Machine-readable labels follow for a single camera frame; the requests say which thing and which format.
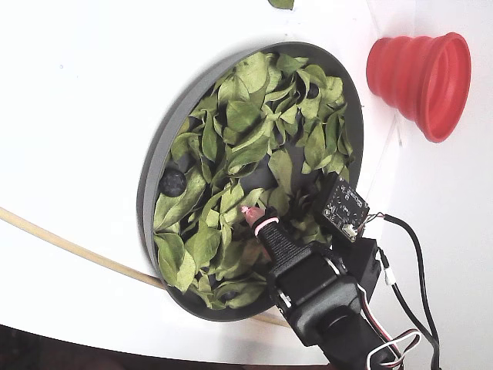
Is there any white red black servo wire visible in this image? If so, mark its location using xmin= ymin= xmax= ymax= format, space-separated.
xmin=360 ymin=287 xmax=423 ymax=370

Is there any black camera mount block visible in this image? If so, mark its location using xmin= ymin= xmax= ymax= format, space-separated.
xmin=338 ymin=237 xmax=387 ymax=305

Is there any black camera circuit board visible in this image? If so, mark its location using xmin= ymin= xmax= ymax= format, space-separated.
xmin=310 ymin=173 xmax=371 ymax=244

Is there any thick black cable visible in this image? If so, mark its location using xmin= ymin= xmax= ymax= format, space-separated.
xmin=381 ymin=214 xmax=442 ymax=370

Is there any red collapsible silicone cup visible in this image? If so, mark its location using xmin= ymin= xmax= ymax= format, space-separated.
xmin=365 ymin=32 xmax=472 ymax=143

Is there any thin black wire white connector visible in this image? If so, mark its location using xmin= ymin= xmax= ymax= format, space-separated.
xmin=377 ymin=248 xmax=440 ymax=352

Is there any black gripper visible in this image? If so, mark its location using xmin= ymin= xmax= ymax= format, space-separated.
xmin=239 ymin=205 xmax=372 ymax=347

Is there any dark grey round bowl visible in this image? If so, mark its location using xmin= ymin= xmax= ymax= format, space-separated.
xmin=136 ymin=41 xmax=365 ymax=321

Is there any pile of green leaves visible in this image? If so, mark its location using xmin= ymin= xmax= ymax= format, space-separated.
xmin=153 ymin=52 xmax=355 ymax=311

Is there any long wooden stick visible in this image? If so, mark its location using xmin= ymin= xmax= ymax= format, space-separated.
xmin=0 ymin=207 xmax=293 ymax=329

